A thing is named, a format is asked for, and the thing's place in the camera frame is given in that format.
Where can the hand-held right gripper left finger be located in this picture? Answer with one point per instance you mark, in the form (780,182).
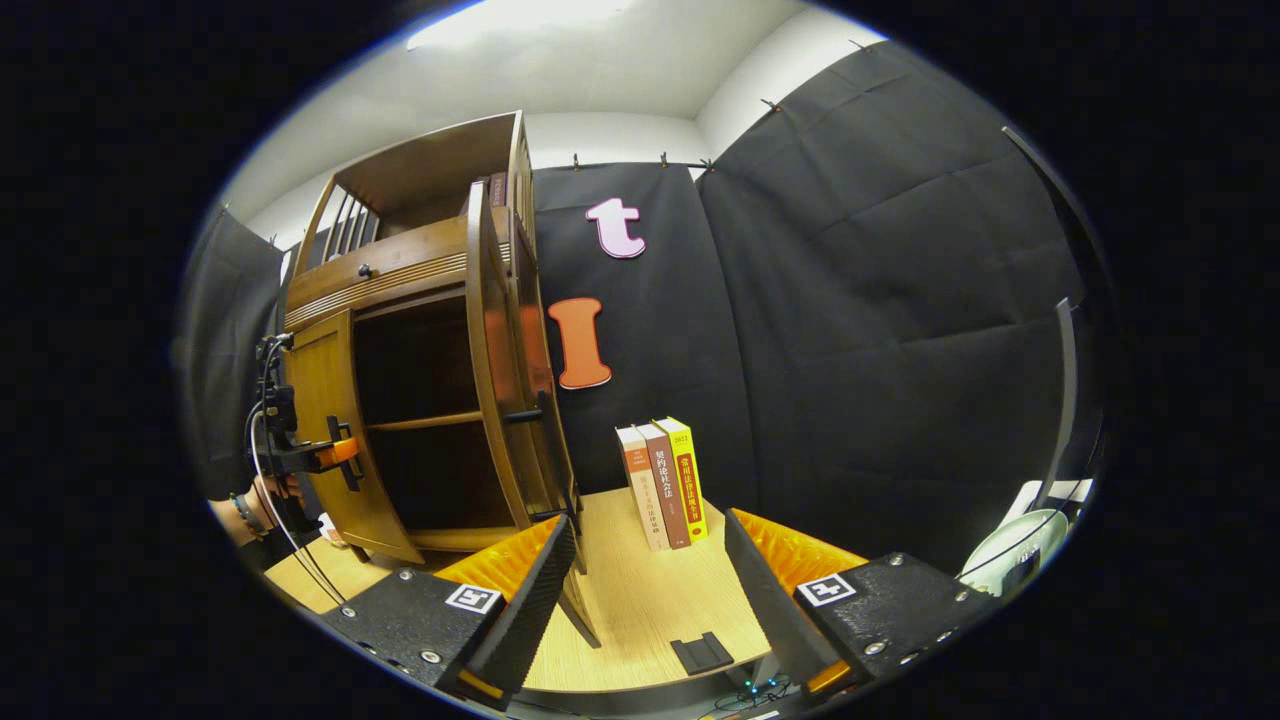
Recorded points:
(530,605)

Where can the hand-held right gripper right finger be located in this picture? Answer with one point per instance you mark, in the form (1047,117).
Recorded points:
(770,600)

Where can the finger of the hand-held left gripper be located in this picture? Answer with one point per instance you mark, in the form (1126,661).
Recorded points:
(342,452)

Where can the wooden cabinet door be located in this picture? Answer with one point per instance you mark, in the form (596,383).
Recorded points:
(495,400)
(320,380)

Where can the wooden double-door shoe cabinet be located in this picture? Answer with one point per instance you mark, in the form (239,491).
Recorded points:
(440,160)

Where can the white and red packet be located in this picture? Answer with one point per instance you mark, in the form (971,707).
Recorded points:
(331,530)

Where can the yellow book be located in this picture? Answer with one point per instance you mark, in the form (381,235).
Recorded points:
(688,475)

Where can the white and orange book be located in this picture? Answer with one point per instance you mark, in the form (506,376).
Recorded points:
(640,490)

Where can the wooden drawer with black knob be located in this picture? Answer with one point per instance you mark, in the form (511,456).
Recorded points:
(400,265)

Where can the white round dish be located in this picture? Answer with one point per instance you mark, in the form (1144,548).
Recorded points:
(1010,555)

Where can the black backdrop cloth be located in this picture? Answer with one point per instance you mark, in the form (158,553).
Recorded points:
(850,350)

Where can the leaning brown shelf book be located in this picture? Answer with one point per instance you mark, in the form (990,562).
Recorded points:
(497,190)

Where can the small black bracket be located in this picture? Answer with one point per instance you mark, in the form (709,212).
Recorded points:
(700,653)

